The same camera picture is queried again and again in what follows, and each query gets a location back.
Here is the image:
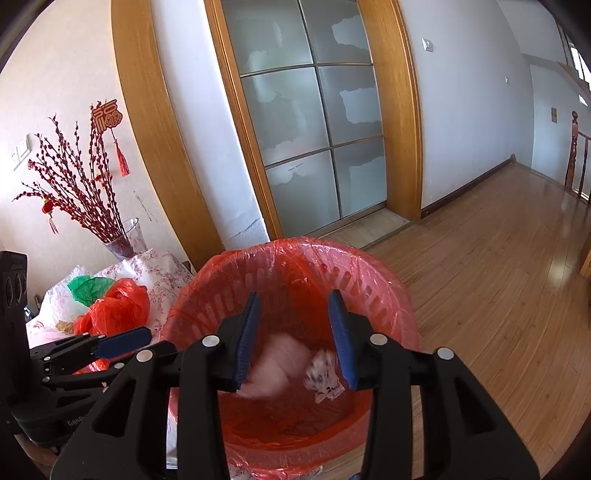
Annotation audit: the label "red plastic bag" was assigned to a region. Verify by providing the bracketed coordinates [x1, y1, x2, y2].
[73, 278, 151, 373]

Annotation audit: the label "white patterned paper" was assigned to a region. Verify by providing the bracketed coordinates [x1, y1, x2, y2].
[304, 350, 346, 404]

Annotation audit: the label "pink paper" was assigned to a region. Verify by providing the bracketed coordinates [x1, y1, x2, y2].
[236, 334, 311, 400]

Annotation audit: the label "red mesh trash basket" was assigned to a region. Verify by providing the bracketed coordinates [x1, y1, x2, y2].
[161, 237, 421, 478]

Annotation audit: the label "white plastic bag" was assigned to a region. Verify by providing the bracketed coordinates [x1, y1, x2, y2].
[32, 266, 90, 335]

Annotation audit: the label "green plastic bag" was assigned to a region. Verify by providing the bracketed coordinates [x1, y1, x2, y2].
[67, 275, 115, 307]

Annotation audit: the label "floral white table cloth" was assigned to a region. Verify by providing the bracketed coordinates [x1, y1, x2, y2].
[26, 249, 193, 348]

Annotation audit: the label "glass vase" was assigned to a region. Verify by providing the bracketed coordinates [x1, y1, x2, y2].
[104, 217, 148, 261]

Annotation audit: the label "small red lantern ornament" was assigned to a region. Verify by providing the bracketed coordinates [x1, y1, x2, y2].
[42, 198, 58, 234]

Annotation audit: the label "red berry branches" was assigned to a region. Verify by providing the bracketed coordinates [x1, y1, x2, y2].
[14, 116, 123, 243]

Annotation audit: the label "red bin liner bag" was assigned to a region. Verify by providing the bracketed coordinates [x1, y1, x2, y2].
[160, 236, 422, 480]

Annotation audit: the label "red fu knot ornament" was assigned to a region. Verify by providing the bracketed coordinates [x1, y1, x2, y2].
[91, 99, 130, 177]

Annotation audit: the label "wooden stair railing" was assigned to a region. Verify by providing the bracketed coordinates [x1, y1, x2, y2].
[564, 110, 590, 199]

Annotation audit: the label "frosted glass sliding door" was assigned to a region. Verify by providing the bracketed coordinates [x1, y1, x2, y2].
[222, 0, 387, 237]

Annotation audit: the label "wooden arch frame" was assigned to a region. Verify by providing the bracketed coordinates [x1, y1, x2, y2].
[110, 1, 223, 269]

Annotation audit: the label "white wall switch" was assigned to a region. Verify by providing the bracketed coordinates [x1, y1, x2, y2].
[422, 38, 434, 52]

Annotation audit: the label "wooden door frame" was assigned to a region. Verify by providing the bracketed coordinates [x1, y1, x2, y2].
[204, 1, 423, 240]

